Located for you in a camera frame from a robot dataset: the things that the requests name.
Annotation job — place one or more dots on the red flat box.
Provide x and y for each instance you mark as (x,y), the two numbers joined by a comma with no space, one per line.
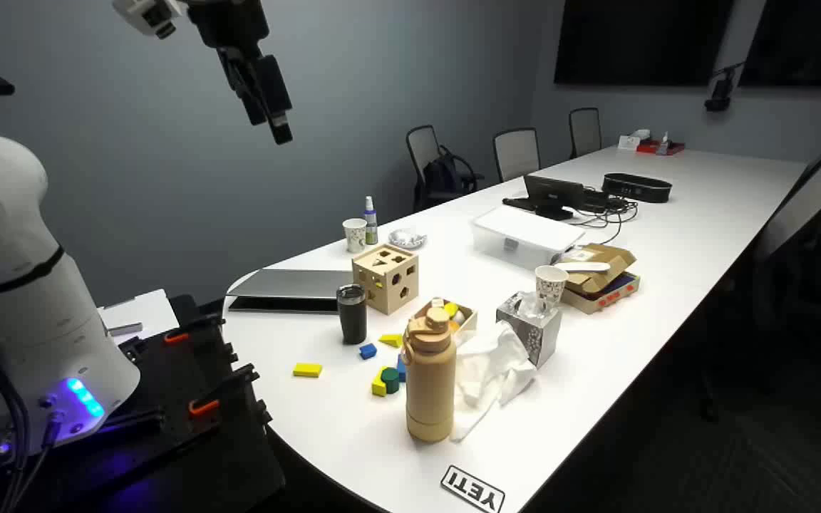
(610,300)

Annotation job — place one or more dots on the white paper sheets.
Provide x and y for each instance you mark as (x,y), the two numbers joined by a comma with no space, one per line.
(140,313)

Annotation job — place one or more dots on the white oval case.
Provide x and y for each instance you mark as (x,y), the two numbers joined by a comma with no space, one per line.
(407,238)

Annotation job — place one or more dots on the small spray bottle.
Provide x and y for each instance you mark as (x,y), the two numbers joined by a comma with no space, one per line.
(372,223)

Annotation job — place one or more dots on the green round block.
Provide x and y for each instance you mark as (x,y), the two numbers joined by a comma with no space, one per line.
(390,377)

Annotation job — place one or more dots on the open cardboard box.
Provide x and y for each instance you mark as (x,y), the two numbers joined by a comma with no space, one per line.
(606,261)

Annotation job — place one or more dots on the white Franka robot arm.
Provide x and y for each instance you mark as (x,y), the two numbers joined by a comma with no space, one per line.
(13,246)

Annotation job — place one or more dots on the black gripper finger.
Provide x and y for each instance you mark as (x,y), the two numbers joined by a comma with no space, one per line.
(279,102)
(246,86)

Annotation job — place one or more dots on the small yellow block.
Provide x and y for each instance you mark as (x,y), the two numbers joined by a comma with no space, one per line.
(376,388)

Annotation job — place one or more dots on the patterned tissue box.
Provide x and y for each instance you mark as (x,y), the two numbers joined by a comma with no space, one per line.
(527,333)

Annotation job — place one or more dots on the white paper cup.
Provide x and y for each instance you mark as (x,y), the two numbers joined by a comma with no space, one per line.
(551,284)
(353,236)

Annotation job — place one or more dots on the black speaker bar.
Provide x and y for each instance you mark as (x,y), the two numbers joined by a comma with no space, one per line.
(636,186)

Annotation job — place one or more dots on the black backpack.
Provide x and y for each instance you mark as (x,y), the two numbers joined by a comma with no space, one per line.
(447,176)

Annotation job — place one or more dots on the grey laptop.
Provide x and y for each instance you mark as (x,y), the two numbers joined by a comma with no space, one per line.
(292,286)

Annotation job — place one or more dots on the red tray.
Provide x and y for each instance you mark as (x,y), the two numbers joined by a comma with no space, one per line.
(665,149)

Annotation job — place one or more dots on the yellow rectangular block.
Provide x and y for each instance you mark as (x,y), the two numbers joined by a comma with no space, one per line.
(305,371)

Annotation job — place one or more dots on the wall television screen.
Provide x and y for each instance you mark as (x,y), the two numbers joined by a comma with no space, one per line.
(643,40)
(804,43)

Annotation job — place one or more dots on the tan water bottle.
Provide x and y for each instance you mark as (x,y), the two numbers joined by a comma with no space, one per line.
(427,388)

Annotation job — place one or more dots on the grey mesh office chair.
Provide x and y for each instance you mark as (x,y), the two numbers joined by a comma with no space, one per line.
(516,152)
(586,129)

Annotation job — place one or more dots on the yellow triangular block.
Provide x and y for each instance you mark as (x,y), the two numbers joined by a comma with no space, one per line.
(390,341)

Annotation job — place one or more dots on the blue tall block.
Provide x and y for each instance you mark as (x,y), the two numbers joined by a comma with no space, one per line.
(399,365)

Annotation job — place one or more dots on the black office chair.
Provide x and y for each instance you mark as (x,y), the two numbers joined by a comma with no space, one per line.
(798,219)

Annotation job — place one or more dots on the black robot stand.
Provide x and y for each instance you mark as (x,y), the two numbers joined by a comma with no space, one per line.
(192,445)

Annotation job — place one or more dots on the wooden shape sorter cube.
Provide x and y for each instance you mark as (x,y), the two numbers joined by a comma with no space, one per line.
(386,276)

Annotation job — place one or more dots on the white flat box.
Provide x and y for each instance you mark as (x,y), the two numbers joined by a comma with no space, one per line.
(526,233)

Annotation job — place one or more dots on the small blue block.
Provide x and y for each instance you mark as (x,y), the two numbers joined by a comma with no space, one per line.
(369,352)

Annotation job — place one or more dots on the small white box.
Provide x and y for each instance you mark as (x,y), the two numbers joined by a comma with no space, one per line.
(630,143)

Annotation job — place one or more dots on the orange clamp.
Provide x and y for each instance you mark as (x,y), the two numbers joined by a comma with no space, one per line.
(178,337)
(202,409)

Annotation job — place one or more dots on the clear plastic bag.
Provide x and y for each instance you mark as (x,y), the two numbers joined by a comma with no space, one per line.
(496,374)

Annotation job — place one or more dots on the dark tumbler cup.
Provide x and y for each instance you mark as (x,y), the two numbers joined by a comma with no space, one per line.
(350,315)

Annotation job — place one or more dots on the black small monitor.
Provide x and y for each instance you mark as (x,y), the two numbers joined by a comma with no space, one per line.
(553,193)

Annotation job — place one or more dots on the office chair with backpack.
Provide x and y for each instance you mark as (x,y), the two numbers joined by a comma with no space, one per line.
(420,143)

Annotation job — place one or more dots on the wooden tray with yellow pieces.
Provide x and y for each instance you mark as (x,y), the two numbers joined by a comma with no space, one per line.
(463,318)

